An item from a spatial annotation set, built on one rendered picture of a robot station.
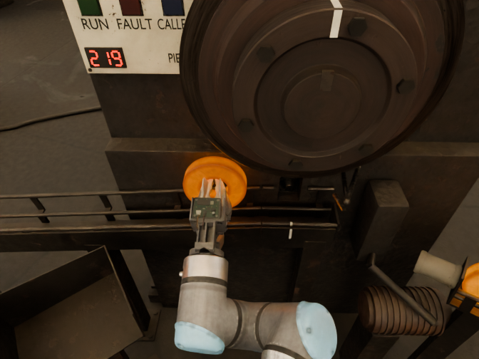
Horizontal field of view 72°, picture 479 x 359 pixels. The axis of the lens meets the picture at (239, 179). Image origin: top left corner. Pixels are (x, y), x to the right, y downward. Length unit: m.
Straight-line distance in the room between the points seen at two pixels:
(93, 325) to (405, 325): 0.79
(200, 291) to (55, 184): 1.76
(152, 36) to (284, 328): 0.60
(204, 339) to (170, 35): 0.57
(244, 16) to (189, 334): 0.51
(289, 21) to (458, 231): 1.74
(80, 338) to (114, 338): 0.08
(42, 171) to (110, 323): 1.66
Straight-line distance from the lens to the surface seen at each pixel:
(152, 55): 0.76
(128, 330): 0.88
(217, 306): 0.64
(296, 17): 0.48
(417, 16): 0.58
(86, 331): 0.92
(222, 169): 0.75
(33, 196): 1.11
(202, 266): 0.64
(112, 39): 0.77
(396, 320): 1.03
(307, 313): 0.59
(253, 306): 0.69
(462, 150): 0.98
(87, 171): 2.29
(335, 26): 0.49
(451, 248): 1.97
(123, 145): 0.90
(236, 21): 0.54
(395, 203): 0.87
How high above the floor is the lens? 1.39
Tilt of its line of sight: 44 degrees down
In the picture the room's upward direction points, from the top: 1 degrees counter-clockwise
